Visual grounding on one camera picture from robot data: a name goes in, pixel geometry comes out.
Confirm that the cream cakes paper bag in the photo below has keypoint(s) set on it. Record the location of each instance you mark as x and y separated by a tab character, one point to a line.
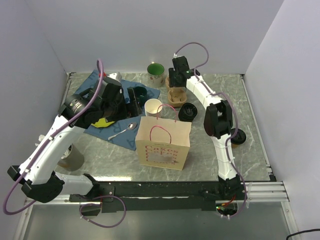
162	142

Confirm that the grey cup of straws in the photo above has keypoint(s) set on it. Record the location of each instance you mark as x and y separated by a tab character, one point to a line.
72	159

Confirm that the black cup lid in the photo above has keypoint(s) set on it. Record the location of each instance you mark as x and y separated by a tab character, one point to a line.
240	137

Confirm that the blue letter-print cloth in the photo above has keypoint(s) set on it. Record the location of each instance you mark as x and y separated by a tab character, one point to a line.
127	138

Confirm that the white floral mug green inside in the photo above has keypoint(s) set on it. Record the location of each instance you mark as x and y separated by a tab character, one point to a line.
156	75

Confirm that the stack of paper cups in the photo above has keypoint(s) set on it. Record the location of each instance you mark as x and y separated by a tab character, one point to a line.
153	108

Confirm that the dark green mug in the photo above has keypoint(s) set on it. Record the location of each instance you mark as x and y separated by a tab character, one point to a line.
141	95

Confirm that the aluminium frame rail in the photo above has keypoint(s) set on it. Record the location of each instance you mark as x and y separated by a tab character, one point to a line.
266	192

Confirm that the brown pulp cup carrier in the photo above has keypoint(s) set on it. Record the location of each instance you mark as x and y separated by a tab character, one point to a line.
176	95

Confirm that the yellow-green dotted plate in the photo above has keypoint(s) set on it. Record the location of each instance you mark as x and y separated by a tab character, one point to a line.
103	123

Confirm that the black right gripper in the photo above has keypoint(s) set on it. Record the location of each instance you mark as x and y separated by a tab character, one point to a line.
172	83

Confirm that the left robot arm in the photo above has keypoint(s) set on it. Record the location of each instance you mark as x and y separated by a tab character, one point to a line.
37	175

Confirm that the silver spoon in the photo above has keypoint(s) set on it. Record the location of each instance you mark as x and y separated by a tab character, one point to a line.
131	126

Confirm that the stack of black lids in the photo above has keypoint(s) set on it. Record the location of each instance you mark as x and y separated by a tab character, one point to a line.
187	112

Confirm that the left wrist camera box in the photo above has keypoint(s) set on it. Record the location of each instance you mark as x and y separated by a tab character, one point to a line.
116	76

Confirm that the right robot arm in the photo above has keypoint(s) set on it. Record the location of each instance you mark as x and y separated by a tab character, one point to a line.
218	120

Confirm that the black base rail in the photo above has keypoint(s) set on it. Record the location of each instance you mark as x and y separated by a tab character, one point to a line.
157	195

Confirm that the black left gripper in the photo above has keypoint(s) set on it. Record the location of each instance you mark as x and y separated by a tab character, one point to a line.
132	109

